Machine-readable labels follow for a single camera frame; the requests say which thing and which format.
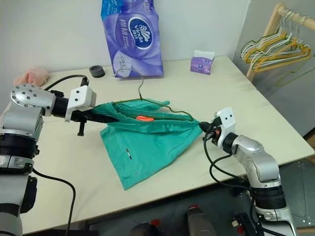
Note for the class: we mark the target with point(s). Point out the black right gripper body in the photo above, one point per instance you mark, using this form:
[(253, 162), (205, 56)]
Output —
[(215, 132)]

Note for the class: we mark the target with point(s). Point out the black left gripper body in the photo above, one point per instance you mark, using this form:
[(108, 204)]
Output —
[(78, 116)]

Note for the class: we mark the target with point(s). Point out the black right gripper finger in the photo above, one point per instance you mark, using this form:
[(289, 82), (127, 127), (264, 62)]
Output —
[(207, 128), (206, 124)]

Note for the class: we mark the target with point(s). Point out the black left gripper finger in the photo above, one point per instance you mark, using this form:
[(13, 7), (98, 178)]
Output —
[(81, 127), (103, 119)]

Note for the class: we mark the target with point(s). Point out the green shorts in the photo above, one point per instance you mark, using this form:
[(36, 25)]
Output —
[(147, 147)]

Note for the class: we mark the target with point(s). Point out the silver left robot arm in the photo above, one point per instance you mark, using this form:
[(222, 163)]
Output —
[(24, 115)]

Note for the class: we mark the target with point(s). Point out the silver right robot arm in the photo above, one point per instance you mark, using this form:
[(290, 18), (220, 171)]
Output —
[(261, 162)]

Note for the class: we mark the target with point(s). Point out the orange tag on shorts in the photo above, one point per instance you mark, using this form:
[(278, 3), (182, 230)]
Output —
[(145, 119)]

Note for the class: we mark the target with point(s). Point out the black round cap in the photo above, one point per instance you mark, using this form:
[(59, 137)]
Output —
[(97, 71)]

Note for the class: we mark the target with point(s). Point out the small purple tissue pack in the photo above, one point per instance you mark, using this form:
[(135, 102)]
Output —
[(201, 64)]

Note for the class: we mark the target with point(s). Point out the pink cloth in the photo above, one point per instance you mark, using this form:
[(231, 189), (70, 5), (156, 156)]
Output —
[(32, 76)]

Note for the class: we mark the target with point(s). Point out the purple toilet paper pack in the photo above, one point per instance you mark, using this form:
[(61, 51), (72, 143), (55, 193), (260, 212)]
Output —
[(134, 41)]

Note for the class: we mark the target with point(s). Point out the dark rounded shape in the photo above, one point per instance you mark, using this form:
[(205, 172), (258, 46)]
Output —
[(142, 229), (199, 221)]

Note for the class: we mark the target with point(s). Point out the wooden clothes rack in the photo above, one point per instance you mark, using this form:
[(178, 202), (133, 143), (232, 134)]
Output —
[(272, 27)]

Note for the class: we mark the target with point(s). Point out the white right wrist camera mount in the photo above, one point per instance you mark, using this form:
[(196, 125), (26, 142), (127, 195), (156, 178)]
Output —
[(227, 123)]

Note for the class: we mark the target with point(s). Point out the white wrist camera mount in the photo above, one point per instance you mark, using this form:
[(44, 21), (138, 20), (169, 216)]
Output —
[(227, 123), (82, 98)]

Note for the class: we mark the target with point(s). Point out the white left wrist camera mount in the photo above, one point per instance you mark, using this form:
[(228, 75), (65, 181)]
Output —
[(82, 98)]

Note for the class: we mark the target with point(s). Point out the black and red bracket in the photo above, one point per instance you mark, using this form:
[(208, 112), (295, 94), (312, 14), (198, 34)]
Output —
[(242, 223)]

